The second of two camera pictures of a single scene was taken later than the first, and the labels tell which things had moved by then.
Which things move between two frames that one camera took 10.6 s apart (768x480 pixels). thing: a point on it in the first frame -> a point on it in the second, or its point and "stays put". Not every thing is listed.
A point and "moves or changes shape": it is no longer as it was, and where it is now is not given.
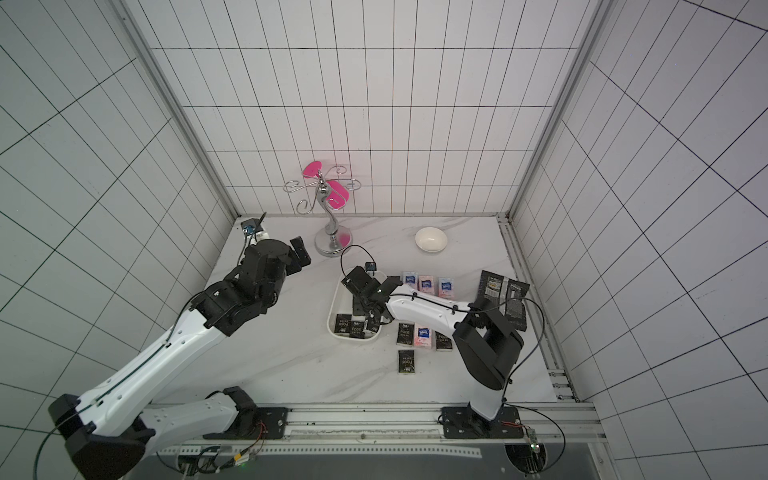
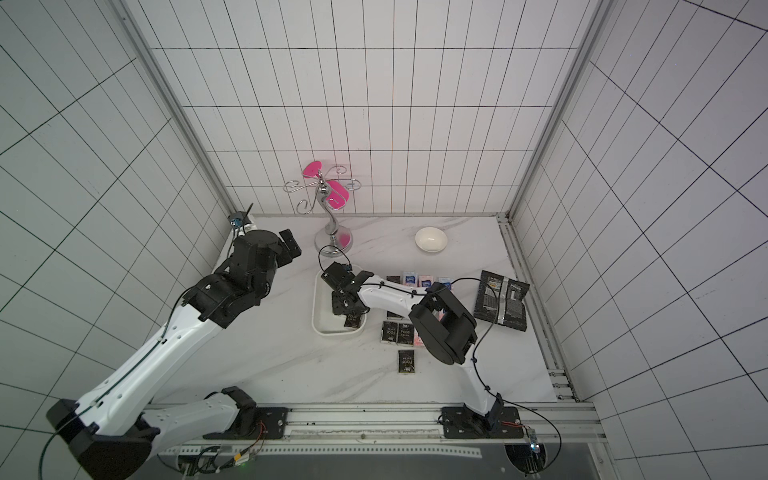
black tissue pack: [373, 323] -> [389, 332]
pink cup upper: [312, 169] stays put
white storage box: [368, 299] moves or changes shape
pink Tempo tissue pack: [423, 336] stays put
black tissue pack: [406, 362] stays put
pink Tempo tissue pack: [426, 284] stays put
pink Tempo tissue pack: [411, 278] stays put
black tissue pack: [357, 329] moves or changes shape
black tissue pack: [405, 334] stays put
